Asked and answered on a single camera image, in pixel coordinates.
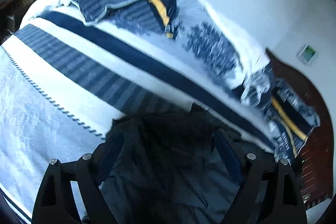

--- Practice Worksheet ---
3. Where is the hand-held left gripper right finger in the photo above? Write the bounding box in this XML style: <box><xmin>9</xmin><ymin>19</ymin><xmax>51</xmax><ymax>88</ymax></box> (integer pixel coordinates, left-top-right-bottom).
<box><xmin>214</xmin><ymin>129</ymin><xmax>307</xmax><ymax>224</ymax></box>

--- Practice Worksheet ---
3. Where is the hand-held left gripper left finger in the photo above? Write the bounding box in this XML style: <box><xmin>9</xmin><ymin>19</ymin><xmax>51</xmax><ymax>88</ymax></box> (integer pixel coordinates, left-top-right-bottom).
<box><xmin>31</xmin><ymin>131</ymin><xmax>125</xmax><ymax>224</ymax></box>

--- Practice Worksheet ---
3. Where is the black puffer jacket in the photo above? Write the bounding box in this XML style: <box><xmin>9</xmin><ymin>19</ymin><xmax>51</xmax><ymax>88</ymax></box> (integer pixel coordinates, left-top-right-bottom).
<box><xmin>100</xmin><ymin>103</ymin><xmax>276</xmax><ymax>224</ymax></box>

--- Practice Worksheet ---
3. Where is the printed pillow with yellow stripe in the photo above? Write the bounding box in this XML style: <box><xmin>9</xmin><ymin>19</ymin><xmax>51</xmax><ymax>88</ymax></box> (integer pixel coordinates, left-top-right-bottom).
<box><xmin>273</xmin><ymin>119</ymin><xmax>305</xmax><ymax>163</ymax></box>
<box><xmin>270</xmin><ymin>78</ymin><xmax>321</xmax><ymax>143</ymax></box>

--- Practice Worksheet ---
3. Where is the striped bed blanket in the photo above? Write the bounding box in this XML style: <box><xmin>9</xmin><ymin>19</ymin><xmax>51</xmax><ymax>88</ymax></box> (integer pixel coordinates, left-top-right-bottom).
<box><xmin>0</xmin><ymin>10</ymin><xmax>279</xmax><ymax>219</ymax></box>

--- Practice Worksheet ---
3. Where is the dark wooden headboard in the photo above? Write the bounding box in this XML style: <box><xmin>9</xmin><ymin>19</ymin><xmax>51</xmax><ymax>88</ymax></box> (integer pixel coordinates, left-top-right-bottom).
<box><xmin>265</xmin><ymin>48</ymin><xmax>332</xmax><ymax>210</ymax></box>

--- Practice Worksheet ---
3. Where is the white and blue printed comforter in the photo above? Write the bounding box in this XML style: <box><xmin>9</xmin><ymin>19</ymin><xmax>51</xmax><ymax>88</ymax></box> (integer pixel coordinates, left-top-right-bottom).
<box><xmin>21</xmin><ymin>0</ymin><xmax>273</xmax><ymax>106</ymax></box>

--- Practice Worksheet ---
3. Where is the cluttered side table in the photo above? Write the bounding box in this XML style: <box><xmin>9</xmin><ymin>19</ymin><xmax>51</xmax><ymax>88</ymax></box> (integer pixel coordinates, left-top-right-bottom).
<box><xmin>0</xmin><ymin>0</ymin><xmax>48</xmax><ymax>38</ymax></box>

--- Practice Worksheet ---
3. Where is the green and white wall panel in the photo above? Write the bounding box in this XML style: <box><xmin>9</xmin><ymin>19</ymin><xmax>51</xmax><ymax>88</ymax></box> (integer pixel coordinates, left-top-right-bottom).
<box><xmin>297</xmin><ymin>45</ymin><xmax>317</xmax><ymax>66</ymax></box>

